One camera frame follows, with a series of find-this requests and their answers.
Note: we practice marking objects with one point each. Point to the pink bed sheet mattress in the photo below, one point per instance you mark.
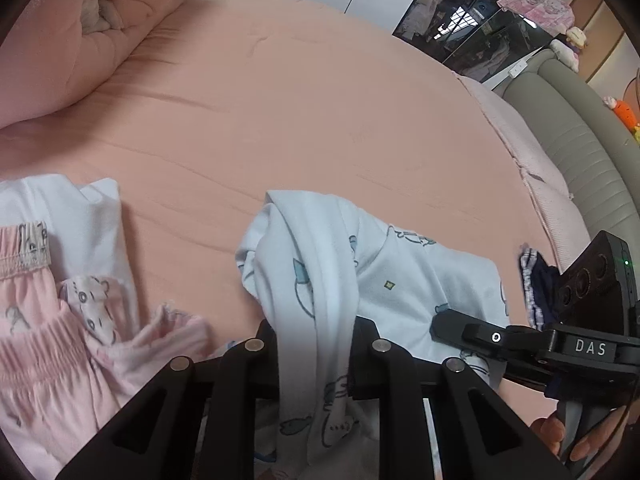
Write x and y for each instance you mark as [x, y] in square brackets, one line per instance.
[229, 99]

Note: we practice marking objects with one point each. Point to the dark glass wardrobe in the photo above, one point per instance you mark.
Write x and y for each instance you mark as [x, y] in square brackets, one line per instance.
[474, 38]

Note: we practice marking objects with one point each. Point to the far pink-grey pillow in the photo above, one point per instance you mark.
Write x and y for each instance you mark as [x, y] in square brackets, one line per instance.
[516, 136]

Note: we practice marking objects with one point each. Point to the orange carrot plush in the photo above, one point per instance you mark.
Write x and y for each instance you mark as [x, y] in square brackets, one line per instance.
[623, 112]

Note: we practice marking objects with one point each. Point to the pink clothes pile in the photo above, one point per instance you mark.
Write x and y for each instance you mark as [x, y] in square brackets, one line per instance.
[74, 349]

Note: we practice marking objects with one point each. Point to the pink-grey pillow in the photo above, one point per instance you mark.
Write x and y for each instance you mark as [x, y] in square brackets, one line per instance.
[516, 136]
[561, 220]

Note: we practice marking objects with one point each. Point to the grey-green padded headboard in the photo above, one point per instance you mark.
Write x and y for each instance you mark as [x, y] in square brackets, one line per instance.
[596, 155]

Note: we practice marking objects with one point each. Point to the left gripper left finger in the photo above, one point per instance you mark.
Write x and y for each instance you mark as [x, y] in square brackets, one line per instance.
[192, 420]

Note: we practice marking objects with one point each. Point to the light blue cartoon pajama garment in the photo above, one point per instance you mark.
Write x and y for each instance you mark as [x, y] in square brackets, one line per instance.
[315, 263]

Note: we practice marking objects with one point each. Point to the near pink-grey pillow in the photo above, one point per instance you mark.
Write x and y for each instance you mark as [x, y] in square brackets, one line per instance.
[561, 220]

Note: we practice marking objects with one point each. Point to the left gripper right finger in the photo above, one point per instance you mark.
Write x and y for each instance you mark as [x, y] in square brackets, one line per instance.
[441, 420]

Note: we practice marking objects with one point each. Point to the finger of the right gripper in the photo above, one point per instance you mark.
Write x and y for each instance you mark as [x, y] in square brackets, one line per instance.
[470, 334]

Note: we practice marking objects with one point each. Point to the navy striped shorts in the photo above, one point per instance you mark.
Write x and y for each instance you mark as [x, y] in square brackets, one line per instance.
[540, 284]

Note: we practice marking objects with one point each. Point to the rolled pink quilt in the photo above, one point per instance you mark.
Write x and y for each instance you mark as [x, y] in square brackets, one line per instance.
[58, 51]

